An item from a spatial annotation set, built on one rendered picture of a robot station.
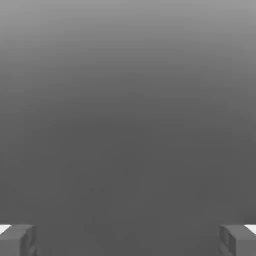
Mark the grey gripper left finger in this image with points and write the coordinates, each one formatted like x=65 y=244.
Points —
x=16 y=241

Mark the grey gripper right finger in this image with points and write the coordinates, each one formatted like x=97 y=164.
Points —
x=240 y=242

